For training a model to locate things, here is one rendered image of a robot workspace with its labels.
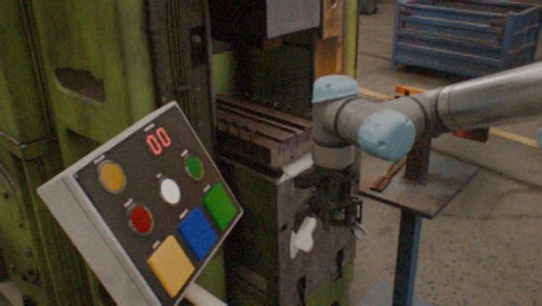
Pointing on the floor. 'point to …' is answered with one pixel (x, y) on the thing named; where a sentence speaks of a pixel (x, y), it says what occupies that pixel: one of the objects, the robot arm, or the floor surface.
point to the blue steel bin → (466, 35)
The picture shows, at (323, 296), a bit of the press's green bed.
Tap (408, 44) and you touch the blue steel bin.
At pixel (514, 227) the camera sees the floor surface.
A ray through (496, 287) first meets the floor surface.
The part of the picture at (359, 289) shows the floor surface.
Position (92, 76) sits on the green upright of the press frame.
